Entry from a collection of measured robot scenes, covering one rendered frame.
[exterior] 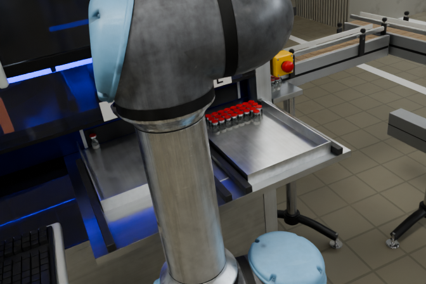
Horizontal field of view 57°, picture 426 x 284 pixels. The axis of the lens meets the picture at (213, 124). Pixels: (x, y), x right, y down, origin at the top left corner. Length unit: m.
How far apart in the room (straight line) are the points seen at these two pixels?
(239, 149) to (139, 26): 0.79
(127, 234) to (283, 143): 0.50
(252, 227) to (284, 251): 1.03
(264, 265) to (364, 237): 1.55
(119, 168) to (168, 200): 0.67
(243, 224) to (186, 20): 1.31
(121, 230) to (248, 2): 0.67
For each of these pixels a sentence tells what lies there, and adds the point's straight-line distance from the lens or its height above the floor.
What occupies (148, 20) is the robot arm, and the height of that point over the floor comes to 1.41.
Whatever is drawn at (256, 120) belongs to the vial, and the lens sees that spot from 1.24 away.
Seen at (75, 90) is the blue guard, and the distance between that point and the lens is 1.14.
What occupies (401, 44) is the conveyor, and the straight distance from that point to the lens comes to 1.89.
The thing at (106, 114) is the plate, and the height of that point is 1.01.
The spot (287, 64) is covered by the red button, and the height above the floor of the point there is 1.01.
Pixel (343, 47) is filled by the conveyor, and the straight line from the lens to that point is 1.75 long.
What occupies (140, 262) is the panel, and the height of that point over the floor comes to 0.42.
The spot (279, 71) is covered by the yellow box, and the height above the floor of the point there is 0.98.
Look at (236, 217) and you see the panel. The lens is 1.59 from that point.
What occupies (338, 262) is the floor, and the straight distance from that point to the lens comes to 2.02.
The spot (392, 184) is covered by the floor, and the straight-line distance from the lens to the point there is 2.51.
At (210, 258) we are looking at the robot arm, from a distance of 0.56.
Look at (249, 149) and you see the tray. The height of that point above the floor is 0.88.
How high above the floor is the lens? 1.49
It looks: 28 degrees down
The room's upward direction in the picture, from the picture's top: 7 degrees counter-clockwise
